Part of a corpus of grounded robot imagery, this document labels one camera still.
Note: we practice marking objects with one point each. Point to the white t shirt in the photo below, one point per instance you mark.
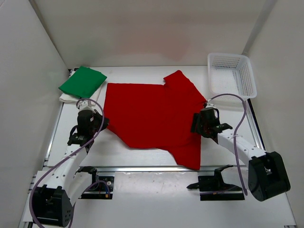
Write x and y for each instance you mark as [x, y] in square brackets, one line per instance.
[65, 98]

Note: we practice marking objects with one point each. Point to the aluminium front rail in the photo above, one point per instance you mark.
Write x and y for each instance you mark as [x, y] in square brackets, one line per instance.
[153, 168]

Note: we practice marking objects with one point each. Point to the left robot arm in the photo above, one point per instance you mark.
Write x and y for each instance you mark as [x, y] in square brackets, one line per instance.
[54, 195]

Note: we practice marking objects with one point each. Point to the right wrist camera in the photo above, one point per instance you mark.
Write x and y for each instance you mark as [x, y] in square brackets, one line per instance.
[209, 104]

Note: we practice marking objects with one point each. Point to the green t shirt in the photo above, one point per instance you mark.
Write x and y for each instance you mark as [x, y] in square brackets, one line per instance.
[83, 83]

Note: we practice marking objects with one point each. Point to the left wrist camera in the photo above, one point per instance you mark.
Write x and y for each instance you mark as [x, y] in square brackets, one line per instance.
[84, 105]

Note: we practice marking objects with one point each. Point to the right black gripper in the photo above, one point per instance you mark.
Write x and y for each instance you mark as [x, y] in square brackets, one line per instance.
[198, 119]

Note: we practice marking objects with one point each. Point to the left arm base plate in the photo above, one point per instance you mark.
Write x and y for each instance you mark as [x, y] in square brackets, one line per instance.
[103, 188]

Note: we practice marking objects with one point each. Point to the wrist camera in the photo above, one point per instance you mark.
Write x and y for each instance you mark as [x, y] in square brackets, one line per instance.
[209, 104]
[84, 105]

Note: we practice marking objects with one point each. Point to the white plastic basket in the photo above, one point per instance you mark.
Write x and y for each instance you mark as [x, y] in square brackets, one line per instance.
[231, 73]

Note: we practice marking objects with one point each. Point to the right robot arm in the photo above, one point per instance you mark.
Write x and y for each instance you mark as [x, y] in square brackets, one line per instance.
[265, 176]

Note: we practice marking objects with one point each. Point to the red t shirt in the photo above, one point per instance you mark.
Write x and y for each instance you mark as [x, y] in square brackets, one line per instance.
[150, 116]

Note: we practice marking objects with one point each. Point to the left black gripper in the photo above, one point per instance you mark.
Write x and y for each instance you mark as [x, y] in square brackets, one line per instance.
[96, 114]

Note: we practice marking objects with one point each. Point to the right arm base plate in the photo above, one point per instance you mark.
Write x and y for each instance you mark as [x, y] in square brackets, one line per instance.
[223, 185]

